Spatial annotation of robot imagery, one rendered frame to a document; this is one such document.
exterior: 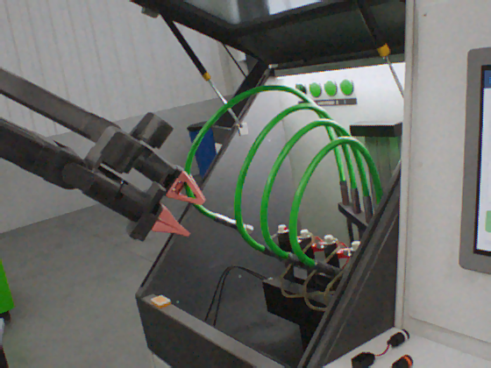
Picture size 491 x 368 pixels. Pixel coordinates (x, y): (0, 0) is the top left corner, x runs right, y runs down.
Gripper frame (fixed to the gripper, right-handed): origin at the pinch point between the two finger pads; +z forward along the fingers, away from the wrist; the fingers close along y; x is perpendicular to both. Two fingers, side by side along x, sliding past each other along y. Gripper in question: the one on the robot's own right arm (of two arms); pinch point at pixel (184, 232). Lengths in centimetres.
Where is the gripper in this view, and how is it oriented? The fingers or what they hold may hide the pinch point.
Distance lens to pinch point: 107.9
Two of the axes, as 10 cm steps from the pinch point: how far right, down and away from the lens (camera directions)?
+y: 5.1, -8.6, 0.5
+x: -3.2, -1.3, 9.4
